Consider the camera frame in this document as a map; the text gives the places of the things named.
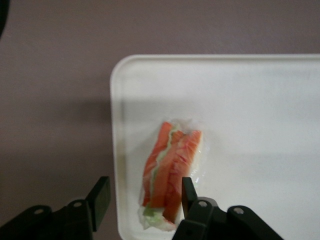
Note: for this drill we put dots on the beige plastic tray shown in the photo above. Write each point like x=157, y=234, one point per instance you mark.
x=250, y=125

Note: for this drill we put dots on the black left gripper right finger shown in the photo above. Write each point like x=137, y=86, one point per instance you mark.
x=212, y=222

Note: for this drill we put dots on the triangle sandwich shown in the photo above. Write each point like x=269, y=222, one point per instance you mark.
x=170, y=172

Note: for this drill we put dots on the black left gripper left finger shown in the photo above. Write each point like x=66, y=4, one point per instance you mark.
x=75, y=220

